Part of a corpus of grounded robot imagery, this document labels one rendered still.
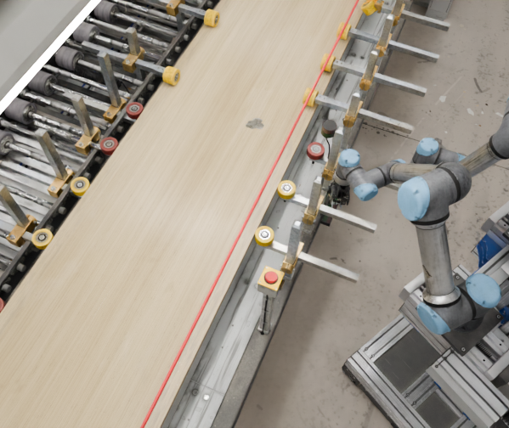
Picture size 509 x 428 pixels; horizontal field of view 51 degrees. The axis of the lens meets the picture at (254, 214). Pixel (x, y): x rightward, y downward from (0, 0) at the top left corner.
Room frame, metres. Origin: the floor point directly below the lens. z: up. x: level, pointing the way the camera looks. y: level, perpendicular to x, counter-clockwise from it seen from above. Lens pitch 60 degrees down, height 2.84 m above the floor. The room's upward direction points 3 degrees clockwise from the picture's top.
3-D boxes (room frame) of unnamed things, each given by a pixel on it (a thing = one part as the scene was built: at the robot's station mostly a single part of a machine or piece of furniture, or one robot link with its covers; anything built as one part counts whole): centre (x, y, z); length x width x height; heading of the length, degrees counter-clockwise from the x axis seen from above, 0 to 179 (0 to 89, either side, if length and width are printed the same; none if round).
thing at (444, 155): (1.27, -0.77, 1.12); 0.11 x 0.11 x 0.08; 69
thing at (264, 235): (1.03, -0.05, 0.85); 0.08 x 0.08 x 0.11
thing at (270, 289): (0.70, -0.07, 1.18); 0.07 x 0.07 x 0.08; 69
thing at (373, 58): (1.88, -0.52, 0.90); 0.03 x 0.03 x 0.48; 69
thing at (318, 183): (1.18, -0.25, 0.87); 0.03 x 0.03 x 0.48; 69
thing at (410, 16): (2.35, -0.80, 0.95); 0.36 x 0.03 x 0.03; 69
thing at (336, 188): (1.16, -0.34, 1.07); 0.09 x 0.08 x 0.12; 179
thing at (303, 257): (0.96, -0.23, 0.83); 0.43 x 0.03 x 0.04; 69
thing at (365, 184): (1.09, -0.40, 1.23); 0.11 x 0.11 x 0.08; 28
